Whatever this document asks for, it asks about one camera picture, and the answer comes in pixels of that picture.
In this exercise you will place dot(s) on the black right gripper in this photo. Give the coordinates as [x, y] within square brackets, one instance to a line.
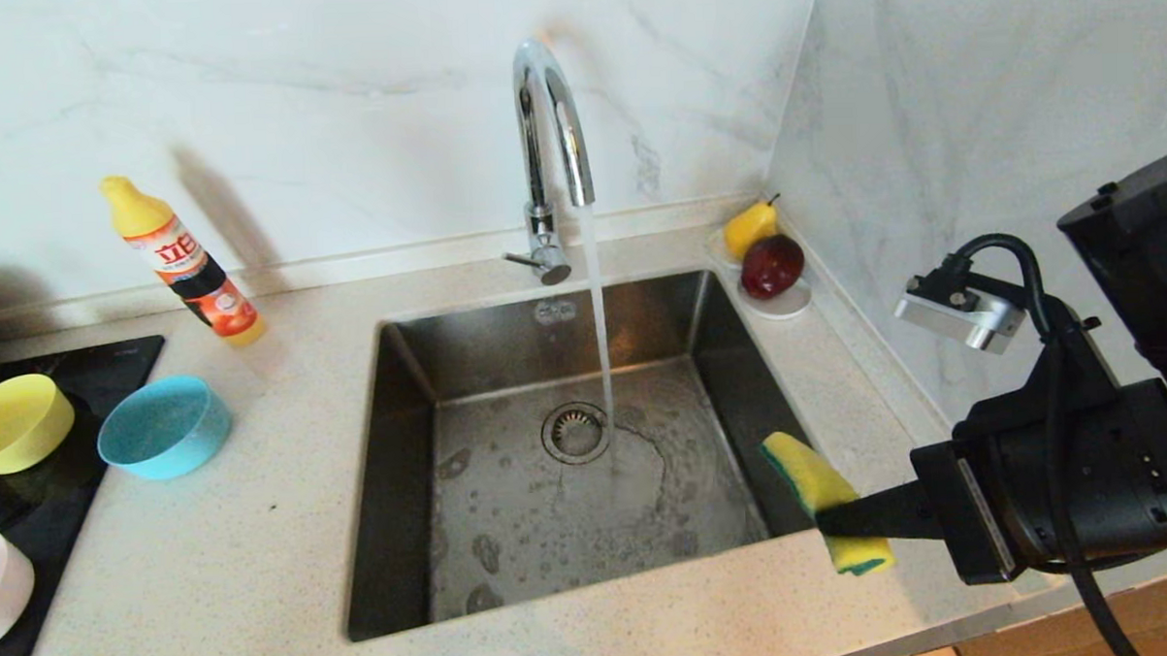
[1103, 475]

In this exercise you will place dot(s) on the yellow fish-shaped sponge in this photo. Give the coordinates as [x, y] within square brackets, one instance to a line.
[807, 471]

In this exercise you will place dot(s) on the blue plastic bowl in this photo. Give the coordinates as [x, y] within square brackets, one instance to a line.
[165, 427]

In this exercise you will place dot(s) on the orange yellow dish soap bottle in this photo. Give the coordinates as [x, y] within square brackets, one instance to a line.
[193, 276]

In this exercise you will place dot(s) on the yellow plastic bowl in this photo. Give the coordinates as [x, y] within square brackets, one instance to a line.
[14, 424]

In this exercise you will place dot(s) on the stainless steel sink basin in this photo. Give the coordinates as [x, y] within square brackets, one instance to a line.
[514, 563]

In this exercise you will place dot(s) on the small white dish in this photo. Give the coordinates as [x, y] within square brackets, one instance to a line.
[782, 307]

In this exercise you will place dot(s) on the dark red apple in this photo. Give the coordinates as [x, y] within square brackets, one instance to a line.
[774, 266]

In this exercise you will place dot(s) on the yellow pear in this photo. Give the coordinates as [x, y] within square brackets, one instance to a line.
[750, 229]

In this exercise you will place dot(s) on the round metal drain strainer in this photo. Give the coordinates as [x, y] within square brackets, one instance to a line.
[573, 432]

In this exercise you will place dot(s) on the clear running water stream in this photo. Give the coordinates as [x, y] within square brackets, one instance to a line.
[599, 318]

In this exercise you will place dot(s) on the chrome gooseneck faucet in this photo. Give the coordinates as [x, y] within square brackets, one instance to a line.
[533, 136]

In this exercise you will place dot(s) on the black induction cooktop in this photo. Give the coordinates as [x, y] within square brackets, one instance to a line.
[109, 369]

